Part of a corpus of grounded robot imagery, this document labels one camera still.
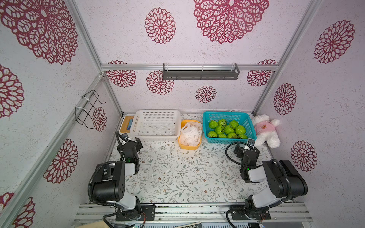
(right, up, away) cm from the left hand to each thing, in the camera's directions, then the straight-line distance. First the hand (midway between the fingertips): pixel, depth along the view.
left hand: (130, 140), depth 93 cm
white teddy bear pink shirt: (+93, +6, +7) cm, 93 cm away
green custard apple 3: (+65, +12, +13) cm, 67 cm away
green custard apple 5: (+76, +7, +10) cm, 77 cm away
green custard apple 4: (+73, +12, +13) cm, 76 cm away
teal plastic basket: (+82, +15, +16) cm, 85 cm away
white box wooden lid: (-7, +11, +14) cm, 19 cm away
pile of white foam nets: (+40, +5, +4) cm, 41 cm away
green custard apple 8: (+69, +3, +5) cm, 69 cm away
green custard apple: (+68, +8, +10) cm, 69 cm away
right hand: (+76, -2, -2) cm, 76 cm away
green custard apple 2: (+58, +11, +13) cm, 60 cm away
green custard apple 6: (+61, +7, +10) cm, 62 cm away
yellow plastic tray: (+45, +14, +19) cm, 51 cm away
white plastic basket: (+14, +11, +20) cm, 27 cm away
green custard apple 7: (+56, +4, +7) cm, 56 cm away
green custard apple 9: (+76, +3, +5) cm, 76 cm away
